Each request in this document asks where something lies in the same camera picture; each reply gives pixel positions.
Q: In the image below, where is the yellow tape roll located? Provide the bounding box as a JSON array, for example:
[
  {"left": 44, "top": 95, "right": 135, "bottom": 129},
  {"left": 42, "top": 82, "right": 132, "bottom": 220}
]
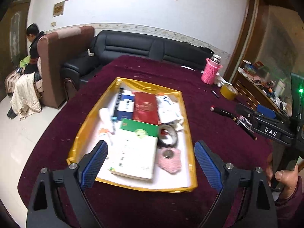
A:
[{"left": 220, "top": 83, "right": 239, "bottom": 101}]

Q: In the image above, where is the wooden cabinet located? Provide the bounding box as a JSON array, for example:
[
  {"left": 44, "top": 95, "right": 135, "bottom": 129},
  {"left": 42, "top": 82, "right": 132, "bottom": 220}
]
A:
[{"left": 224, "top": 0, "right": 303, "bottom": 115}]

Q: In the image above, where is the pink knitted coaster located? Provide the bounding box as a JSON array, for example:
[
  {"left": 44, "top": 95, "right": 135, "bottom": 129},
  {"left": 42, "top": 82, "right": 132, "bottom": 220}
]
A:
[{"left": 157, "top": 148, "right": 181, "bottom": 174}]

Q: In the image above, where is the black leather sofa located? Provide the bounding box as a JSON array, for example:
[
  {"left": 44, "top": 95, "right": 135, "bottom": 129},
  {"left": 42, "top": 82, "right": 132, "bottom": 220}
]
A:
[{"left": 60, "top": 30, "right": 214, "bottom": 89}]

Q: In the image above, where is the black tape roll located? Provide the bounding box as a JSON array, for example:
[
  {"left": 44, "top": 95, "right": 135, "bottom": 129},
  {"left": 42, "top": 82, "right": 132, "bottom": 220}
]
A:
[{"left": 158, "top": 124, "right": 178, "bottom": 148}]

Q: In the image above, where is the black red-capped marker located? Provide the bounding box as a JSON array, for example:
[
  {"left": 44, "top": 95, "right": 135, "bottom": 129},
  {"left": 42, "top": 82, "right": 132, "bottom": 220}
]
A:
[{"left": 210, "top": 106, "right": 237, "bottom": 121}]

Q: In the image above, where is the brown armchair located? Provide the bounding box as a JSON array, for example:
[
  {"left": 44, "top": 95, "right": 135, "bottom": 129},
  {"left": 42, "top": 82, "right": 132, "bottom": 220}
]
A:
[{"left": 37, "top": 26, "right": 95, "bottom": 109}]

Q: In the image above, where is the black marker in tray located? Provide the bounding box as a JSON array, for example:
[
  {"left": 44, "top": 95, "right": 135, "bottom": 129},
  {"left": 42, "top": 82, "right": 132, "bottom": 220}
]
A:
[{"left": 113, "top": 88, "right": 124, "bottom": 118}]

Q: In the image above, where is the white blue medicine box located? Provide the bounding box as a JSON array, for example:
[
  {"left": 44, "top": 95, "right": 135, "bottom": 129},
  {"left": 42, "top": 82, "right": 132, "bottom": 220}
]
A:
[{"left": 156, "top": 95, "right": 184, "bottom": 124}]

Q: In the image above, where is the green white medicine box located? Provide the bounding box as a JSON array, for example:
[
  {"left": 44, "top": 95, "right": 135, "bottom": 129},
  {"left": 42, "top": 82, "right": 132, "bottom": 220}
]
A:
[{"left": 109, "top": 118, "right": 159, "bottom": 181}]

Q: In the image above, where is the yellow taped white tray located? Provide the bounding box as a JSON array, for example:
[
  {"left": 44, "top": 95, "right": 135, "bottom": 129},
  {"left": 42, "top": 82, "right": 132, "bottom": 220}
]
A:
[{"left": 67, "top": 77, "right": 197, "bottom": 192}]

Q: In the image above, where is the seated person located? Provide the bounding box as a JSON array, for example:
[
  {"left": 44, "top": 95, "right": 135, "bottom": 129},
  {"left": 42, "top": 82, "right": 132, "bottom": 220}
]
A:
[{"left": 7, "top": 23, "right": 44, "bottom": 119}]

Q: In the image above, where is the blue white barcode box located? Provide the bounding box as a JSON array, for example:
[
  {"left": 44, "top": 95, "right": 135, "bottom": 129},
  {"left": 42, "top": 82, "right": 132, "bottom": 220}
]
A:
[{"left": 117, "top": 94, "right": 135, "bottom": 120}]

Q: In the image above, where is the person's right hand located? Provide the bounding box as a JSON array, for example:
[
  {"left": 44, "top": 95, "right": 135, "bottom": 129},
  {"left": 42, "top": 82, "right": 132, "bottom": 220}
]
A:
[{"left": 265, "top": 153, "right": 299, "bottom": 201}]

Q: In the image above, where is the white orange-capped tube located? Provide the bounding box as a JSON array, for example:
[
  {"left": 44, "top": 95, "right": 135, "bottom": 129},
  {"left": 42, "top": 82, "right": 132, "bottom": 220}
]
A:
[{"left": 98, "top": 108, "right": 115, "bottom": 134}]

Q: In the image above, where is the pink knitted sleeve bottle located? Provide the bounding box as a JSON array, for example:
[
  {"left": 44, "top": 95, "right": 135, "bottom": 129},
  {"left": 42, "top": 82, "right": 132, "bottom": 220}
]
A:
[{"left": 201, "top": 54, "right": 223, "bottom": 85}]

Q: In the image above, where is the maroon sleeved right forearm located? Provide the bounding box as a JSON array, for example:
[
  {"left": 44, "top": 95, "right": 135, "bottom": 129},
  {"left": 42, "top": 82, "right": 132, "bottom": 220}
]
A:
[{"left": 275, "top": 182, "right": 303, "bottom": 227}]

